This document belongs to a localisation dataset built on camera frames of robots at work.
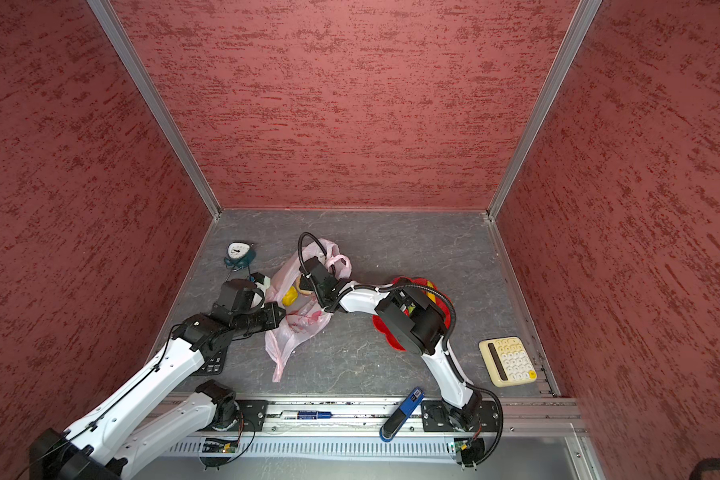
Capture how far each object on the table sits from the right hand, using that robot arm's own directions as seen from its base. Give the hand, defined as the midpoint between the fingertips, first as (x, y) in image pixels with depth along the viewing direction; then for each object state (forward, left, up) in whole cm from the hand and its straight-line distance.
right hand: (305, 277), depth 95 cm
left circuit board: (-44, +19, -8) cm, 48 cm away
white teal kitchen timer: (+11, +25, -1) cm, 27 cm away
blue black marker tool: (-40, -28, -1) cm, 49 cm away
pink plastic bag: (-12, -1, -1) cm, 12 cm away
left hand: (-17, +2, +6) cm, 18 cm away
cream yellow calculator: (-27, -59, -4) cm, 66 cm away
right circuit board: (-47, -45, -10) cm, 66 cm away
